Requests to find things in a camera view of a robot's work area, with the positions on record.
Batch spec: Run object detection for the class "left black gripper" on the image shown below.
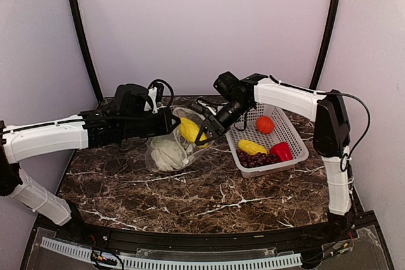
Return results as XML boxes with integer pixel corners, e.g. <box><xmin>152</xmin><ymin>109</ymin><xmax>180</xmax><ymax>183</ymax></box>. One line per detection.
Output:
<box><xmin>121</xmin><ymin>107</ymin><xmax>181</xmax><ymax>139</ymax></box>

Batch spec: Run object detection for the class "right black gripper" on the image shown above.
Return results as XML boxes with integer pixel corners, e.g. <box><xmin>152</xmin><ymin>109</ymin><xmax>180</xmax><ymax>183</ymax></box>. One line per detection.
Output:
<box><xmin>196</xmin><ymin>97</ymin><xmax>252</xmax><ymax>144</ymax></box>

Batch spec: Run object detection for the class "yellow corn toy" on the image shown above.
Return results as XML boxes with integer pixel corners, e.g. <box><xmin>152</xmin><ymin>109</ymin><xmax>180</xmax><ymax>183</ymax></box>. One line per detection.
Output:
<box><xmin>179</xmin><ymin>117</ymin><xmax>200</xmax><ymax>144</ymax></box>
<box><xmin>238</xmin><ymin>139</ymin><xmax>268</xmax><ymax>156</ymax></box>

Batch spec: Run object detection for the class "clear polka dot zip bag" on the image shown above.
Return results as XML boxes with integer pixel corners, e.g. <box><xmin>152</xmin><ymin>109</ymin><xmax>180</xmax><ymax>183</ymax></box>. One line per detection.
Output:
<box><xmin>145</xmin><ymin>107</ymin><xmax>212</xmax><ymax>172</ymax></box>

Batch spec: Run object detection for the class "white cauliflower toy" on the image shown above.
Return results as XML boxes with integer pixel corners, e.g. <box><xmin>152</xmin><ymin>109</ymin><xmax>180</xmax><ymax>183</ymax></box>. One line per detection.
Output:
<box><xmin>150</xmin><ymin>137</ymin><xmax>189</xmax><ymax>172</ymax></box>

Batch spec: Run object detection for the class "white plastic perforated basket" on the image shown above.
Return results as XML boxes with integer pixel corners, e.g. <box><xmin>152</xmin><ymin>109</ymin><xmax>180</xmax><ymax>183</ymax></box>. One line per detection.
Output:
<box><xmin>226</xmin><ymin>104</ymin><xmax>309</xmax><ymax>178</ymax></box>

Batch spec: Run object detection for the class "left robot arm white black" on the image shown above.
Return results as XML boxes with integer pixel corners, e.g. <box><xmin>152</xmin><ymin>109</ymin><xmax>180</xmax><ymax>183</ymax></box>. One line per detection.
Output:
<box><xmin>1</xmin><ymin>80</ymin><xmax>180</xmax><ymax>242</ymax></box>

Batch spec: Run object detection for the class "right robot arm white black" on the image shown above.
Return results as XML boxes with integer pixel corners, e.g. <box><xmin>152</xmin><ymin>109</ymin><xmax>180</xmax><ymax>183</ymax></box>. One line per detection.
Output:
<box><xmin>194</xmin><ymin>71</ymin><xmax>355</xmax><ymax>241</ymax></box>

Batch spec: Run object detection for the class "dark red grape bunch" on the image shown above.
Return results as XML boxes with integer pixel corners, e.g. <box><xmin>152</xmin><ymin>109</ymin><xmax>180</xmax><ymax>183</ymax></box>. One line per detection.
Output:
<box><xmin>237</xmin><ymin>150</ymin><xmax>280</xmax><ymax>168</ymax></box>

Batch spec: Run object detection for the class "orange pumpkin toy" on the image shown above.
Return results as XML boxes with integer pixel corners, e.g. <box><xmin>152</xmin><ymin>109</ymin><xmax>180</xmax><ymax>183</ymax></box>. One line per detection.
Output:
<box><xmin>256</xmin><ymin>116</ymin><xmax>275</xmax><ymax>134</ymax></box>

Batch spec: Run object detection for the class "red bell pepper toy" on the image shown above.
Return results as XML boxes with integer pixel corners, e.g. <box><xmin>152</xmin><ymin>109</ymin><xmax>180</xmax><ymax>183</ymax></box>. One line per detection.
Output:
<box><xmin>270</xmin><ymin>142</ymin><xmax>293</xmax><ymax>162</ymax></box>

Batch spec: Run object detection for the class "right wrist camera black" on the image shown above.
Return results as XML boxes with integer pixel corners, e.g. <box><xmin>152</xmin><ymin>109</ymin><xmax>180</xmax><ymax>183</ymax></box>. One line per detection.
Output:
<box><xmin>188</xmin><ymin>97</ymin><xmax>223</xmax><ymax>116</ymax></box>

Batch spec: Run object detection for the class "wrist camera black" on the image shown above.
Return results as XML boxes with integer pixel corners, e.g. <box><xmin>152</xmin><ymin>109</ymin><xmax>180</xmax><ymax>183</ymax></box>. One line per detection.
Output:
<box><xmin>148</xmin><ymin>78</ymin><xmax>174</xmax><ymax>114</ymax></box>
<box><xmin>188</xmin><ymin>97</ymin><xmax>223</xmax><ymax>116</ymax></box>

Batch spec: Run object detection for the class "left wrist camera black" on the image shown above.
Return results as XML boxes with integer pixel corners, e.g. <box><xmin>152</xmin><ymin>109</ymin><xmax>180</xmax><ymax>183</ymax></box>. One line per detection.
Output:
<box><xmin>148</xmin><ymin>78</ymin><xmax>174</xmax><ymax>114</ymax></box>

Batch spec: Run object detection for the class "black front rail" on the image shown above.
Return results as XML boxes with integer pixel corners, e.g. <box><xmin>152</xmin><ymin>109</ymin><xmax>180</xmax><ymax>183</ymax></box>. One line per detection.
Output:
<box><xmin>34</xmin><ymin>212</ymin><xmax>377</xmax><ymax>254</ymax></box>

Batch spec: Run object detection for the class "small circuit board with wires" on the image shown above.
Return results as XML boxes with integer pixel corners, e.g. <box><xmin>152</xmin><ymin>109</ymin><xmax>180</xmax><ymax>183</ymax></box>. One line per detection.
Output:
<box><xmin>90</xmin><ymin>250</ymin><xmax>122</xmax><ymax>270</ymax></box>

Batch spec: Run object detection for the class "white slotted cable duct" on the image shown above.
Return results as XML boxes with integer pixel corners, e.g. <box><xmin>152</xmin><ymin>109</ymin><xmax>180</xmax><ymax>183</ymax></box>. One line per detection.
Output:
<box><xmin>40</xmin><ymin>237</ymin><xmax>302</xmax><ymax>269</ymax></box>

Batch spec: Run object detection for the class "left black frame post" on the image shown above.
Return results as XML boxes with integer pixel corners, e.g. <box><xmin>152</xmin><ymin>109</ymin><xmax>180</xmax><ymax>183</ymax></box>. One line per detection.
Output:
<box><xmin>69</xmin><ymin>0</ymin><xmax>104</xmax><ymax>104</ymax></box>

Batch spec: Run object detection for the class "black frame post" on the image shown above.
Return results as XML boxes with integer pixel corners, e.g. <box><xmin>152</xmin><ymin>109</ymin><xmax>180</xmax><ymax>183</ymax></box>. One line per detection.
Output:
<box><xmin>69</xmin><ymin>0</ymin><xmax>104</xmax><ymax>104</ymax></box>
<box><xmin>309</xmin><ymin>0</ymin><xmax>339</xmax><ymax>90</ymax></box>

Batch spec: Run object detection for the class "right black frame post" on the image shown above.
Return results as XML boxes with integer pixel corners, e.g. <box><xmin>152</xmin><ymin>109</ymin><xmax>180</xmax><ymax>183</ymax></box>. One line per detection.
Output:
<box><xmin>309</xmin><ymin>0</ymin><xmax>339</xmax><ymax>90</ymax></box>

